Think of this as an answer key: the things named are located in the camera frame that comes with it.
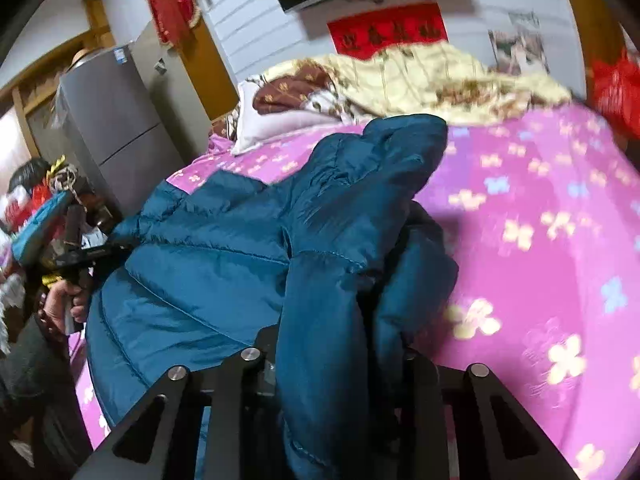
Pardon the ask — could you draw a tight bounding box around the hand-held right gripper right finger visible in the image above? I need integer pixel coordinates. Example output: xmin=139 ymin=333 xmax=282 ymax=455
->
xmin=400 ymin=347 xmax=581 ymax=480

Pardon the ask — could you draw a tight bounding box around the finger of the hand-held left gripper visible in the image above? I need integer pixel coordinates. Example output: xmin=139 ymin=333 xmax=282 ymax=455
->
xmin=85 ymin=240 xmax=138 ymax=263

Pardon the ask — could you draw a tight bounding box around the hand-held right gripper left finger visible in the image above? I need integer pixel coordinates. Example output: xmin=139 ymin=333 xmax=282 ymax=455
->
xmin=75 ymin=325 xmax=281 ymax=480

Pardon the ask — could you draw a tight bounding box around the teal down jacket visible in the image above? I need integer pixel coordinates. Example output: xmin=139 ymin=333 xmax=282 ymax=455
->
xmin=82 ymin=114 xmax=461 ymax=480

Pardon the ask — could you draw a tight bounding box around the person's left forearm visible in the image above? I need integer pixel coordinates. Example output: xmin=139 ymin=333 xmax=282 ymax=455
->
xmin=0 ymin=315 xmax=76 ymax=411

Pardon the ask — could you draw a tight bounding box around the person's left hand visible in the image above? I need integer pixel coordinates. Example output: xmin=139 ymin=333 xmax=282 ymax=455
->
xmin=37 ymin=280 xmax=91 ymax=333

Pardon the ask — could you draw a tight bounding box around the colourful clutter pile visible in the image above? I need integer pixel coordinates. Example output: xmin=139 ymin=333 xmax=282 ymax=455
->
xmin=0 ymin=157 xmax=81 ymax=281

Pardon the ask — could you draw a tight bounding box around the grey refrigerator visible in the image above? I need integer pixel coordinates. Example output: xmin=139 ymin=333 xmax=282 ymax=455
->
xmin=55 ymin=20 xmax=216 ymax=221

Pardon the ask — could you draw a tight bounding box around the pink floral bedsheet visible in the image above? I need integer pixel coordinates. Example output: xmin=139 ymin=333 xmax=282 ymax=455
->
xmin=65 ymin=105 xmax=640 ymax=480

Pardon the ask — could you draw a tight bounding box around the white pillow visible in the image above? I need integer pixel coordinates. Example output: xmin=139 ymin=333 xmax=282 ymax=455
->
xmin=231 ymin=80 xmax=346 ymax=156

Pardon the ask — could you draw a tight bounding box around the brown wooden panel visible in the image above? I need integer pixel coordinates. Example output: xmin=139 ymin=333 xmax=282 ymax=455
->
xmin=180 ymin=15 xmax=241 ymax=121
xmin=550 ymin=0 xmax=626 ymax=101

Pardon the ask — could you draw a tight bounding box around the brown floral pillow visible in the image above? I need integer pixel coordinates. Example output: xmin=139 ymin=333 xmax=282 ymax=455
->
xmin=250 ymin=67 xmax=351 ymax=121

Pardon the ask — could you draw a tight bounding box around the red hanging decoration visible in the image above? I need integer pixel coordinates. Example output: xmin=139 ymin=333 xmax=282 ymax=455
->
xmin=137 ymin=0 xmax=201 ymax=51

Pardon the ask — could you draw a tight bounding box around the cream floral quilt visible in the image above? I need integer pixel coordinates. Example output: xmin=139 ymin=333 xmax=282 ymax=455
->
xmin=262 ymin=42 xmax=576 ymax=126

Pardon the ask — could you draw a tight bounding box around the red plastic bag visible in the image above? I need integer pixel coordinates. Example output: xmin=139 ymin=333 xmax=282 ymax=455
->
xmin=590 ymin=47 xmax=640 ymax=131

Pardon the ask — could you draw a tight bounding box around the wooden cabinet frame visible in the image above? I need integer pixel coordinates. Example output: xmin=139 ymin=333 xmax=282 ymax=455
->
xmin=0 ymin=0 xmax=116 ymax=161

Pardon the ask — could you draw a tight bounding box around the red wall banner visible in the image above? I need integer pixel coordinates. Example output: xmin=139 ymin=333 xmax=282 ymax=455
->
xmin=327 ymin=2 xmax=448 ymax=58

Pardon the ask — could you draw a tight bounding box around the wall poster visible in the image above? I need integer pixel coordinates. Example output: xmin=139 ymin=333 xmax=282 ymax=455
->
xmin=487 ymin=10 xmax=551 ymax=76

